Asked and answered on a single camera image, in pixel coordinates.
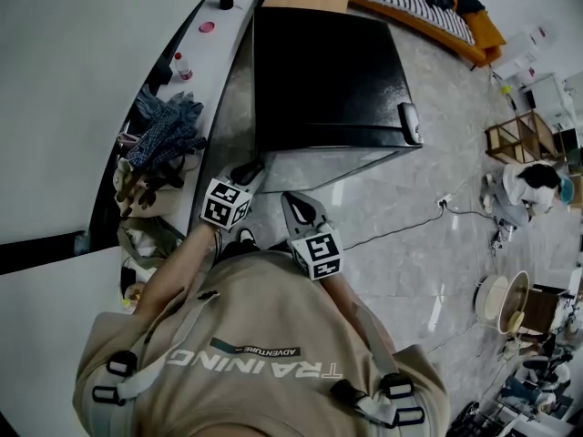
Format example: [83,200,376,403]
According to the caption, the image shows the blue plaid shirt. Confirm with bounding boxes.
[125,84,209,172]

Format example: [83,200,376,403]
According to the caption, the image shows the white crumpled cloth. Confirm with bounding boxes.
[127,232,154,257]

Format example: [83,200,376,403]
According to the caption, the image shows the grey harness with black buckles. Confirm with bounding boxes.
[90,289,427,430]

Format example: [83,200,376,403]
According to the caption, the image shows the person's right forearm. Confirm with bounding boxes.
[318,273,397,359]

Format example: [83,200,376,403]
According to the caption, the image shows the beige printed t-shirt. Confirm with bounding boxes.
[72,248,452,437]

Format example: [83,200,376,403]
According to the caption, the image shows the white roller blind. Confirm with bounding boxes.
[0,246,124,427]
[0,0,229,245]

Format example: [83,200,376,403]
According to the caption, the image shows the orange sofa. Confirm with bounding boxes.
[341,0,507,68]

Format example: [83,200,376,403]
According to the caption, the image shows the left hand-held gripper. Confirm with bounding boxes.
[200,158,267,232]

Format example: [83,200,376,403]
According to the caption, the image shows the beige tote bag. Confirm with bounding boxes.
[112,155,188,220]

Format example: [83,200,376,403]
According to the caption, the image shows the black trousers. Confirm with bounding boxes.
[213,232,274,268]

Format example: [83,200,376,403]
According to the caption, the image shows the person's left forearm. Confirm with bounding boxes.
[134,223,224,318]

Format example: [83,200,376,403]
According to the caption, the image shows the dark brown cabinet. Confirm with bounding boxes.
[523,283,573,336]

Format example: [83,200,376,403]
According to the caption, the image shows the olive green shoulder bag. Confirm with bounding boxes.
[117,216,188,270]

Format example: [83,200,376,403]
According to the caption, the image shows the white ledge with black edge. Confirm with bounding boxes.
[116,0,279,318]

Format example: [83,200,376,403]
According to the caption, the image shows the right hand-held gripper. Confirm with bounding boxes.
[281,192,345,282]

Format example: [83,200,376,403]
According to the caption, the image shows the wooden shelf rack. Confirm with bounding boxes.
[484,109,560,167]

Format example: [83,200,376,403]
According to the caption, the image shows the red-capped clear bottle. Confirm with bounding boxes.
[173,51,194,82]

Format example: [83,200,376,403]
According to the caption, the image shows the black cable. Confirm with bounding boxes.
[341,205,445,250]

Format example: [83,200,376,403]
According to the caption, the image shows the striped black white cushion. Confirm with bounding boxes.
[353,0,476,47]

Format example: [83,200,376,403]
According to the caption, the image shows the black mini fridge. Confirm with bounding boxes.
[251,5,424,154]

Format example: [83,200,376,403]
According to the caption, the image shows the black white sneaker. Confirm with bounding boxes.
[237,227,261,250]

